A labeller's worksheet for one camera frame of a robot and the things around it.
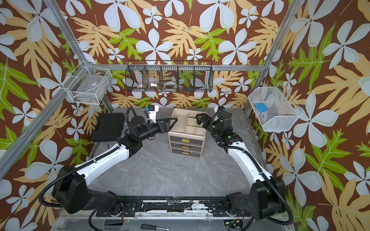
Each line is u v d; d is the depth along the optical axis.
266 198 0.40
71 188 0.42
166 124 0.65
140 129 0.59
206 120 0.70
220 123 0.59
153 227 0.69
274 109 0.84
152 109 0.68
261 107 0.86
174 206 0.75
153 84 0.98
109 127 1.00
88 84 0.86
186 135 0.75
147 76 0.96
